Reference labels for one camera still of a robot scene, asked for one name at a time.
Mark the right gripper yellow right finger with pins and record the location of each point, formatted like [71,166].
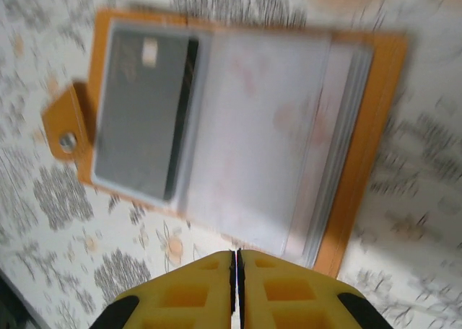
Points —
[288,296]

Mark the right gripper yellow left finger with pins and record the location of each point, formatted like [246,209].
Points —
[180,296]

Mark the orange leather card holder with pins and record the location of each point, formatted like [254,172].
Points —
[252,127]

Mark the black VIP card ending 836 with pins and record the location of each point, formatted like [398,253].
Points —
[144,119]

